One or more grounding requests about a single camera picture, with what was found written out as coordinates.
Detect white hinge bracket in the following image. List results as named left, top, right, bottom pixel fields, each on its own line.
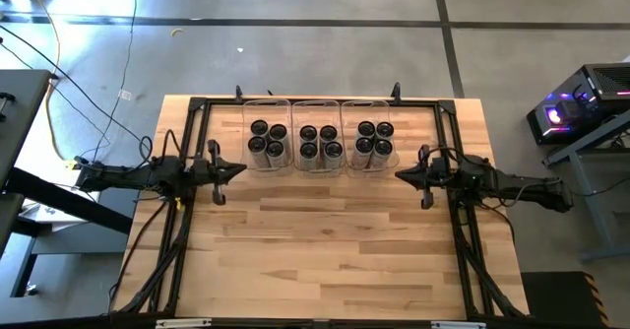
left=155, top=317, right=213, bottom=329
left=430, top=320, right=487, bottom=329

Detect yellow floor cable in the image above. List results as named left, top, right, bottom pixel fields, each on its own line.
left=18, top=0, right=75, bottom=165

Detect dark grey desk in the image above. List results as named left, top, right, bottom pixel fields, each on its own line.
left=0, top=69, right=135, bottom=300

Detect clear plastic bin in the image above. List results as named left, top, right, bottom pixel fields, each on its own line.
left=291, top=99, right=345, bottom=175
left=340, top=99, right=401, bottom=175
left=240, top=99, right=295, bottom=172

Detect black floor cable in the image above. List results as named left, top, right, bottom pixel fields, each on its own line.
left=91, top=0, right=140, bottom=165
left=0, top=23, right=154, bottom=163

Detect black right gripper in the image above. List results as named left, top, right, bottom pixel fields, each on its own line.
left=395, top=144, right=465, bottom=211

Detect white box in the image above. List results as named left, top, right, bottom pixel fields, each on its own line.
left=22, top=190, right=102, bottom=226

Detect black computer tower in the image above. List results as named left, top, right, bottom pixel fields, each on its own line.
left=525, top=62, right=630, bottom=147

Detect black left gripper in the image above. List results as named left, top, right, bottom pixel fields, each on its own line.
left=189, top=139, right=247, bottom=207

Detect grey-legged side table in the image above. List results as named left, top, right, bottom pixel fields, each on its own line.
left=540, top=111, right=630, bottom=261

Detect black box hazard stripes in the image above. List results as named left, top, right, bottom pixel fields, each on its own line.
left=520, top=270, right=611, bottom=329

